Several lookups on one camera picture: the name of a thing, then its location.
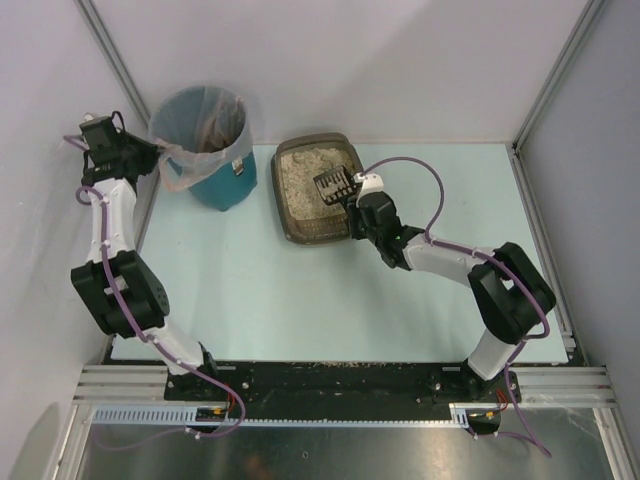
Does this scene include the teal trash bin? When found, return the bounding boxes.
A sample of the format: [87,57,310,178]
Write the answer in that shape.
[148,86,257,211]

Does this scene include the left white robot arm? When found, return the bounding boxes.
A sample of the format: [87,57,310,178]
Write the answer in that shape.
[70,111,216,377]

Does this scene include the grey slotted cable duct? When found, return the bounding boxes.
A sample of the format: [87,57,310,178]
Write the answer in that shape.
[92,402,506,429]

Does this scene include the clear plastic bin liner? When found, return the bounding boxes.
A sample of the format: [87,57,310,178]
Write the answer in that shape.
[148,86,253,192]

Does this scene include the cat litter pellets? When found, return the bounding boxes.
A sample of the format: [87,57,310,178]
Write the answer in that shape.
[281,148,355,220]

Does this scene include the purple cable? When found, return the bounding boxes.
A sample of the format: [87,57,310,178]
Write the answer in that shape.
[355,155,554,459]
[63,134,246,451]

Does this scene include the aluminium frame rail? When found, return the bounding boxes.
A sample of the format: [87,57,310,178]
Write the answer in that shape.
[515,366,616,408]

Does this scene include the brown litter box tray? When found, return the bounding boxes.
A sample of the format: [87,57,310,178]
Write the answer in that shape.
[271,132,362,245]

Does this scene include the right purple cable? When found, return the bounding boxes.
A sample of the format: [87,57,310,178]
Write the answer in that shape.
[355,155,554,459]

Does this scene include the black litter scoop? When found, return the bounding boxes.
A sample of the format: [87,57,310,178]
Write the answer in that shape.
[313,166,357,206]

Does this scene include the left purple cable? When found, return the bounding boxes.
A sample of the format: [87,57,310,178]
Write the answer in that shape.
[63,134,246,451]

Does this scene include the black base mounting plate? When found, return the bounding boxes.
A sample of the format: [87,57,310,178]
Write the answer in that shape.
[164,362,521,422]

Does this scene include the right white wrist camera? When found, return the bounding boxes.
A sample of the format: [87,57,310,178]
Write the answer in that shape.
[354,172,384,195]

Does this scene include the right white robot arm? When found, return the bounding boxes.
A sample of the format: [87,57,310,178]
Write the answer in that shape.
[342,192,556,399]

